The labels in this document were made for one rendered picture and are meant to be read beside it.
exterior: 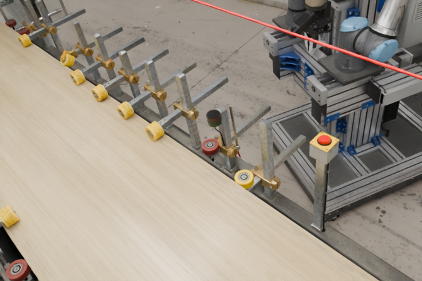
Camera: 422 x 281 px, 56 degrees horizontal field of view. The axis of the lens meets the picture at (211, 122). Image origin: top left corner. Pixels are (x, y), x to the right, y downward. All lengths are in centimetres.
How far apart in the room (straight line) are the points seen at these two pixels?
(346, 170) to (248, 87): 135
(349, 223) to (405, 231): 32
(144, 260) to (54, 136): 92
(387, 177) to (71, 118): 185
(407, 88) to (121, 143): 138
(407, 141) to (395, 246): 69
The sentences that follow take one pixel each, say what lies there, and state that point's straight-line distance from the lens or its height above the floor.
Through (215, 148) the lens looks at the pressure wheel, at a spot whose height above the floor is 91.
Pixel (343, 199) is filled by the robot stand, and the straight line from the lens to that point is 249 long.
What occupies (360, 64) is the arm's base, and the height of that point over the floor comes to 108.
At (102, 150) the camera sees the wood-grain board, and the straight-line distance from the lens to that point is 200.
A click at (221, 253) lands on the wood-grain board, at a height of 90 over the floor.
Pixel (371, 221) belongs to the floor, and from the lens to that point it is 269.
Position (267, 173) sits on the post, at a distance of 173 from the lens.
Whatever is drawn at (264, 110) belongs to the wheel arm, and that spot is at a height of 86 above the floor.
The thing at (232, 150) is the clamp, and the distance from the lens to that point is 185.
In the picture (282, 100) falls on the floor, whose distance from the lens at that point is 343.
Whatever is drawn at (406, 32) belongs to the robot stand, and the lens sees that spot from 231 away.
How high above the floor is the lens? 221
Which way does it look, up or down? 42 degrees down
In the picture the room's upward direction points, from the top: 11 degrees counter-clockwise
